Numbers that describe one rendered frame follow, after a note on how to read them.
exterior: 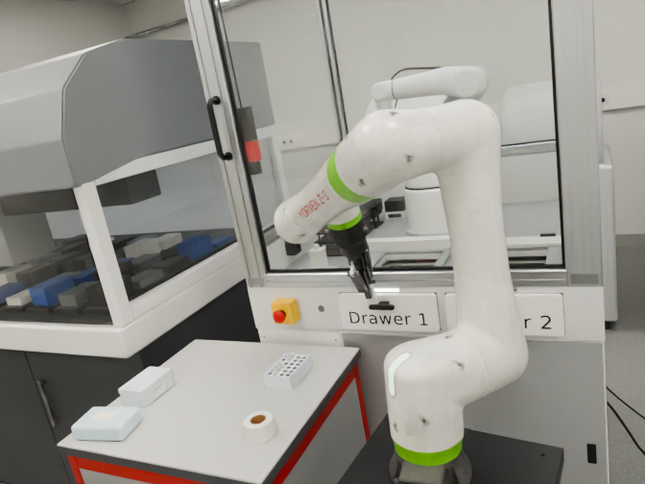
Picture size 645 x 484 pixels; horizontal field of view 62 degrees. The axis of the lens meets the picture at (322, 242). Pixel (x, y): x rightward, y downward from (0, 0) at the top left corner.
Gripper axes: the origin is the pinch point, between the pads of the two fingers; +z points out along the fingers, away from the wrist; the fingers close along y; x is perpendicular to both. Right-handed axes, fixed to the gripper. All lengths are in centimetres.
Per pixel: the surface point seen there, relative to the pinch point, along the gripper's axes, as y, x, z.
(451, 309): -0.5, 21.6, 5.7
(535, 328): 1.2, 42.2, 10.4
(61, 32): -310, -391, -57
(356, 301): -1.2, -5.6, 3.5
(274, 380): 26.4, -22.3, 6.9
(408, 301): -1.3, 9.9, 3.4
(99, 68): -25, -76, -71
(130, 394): 40, -60, 0
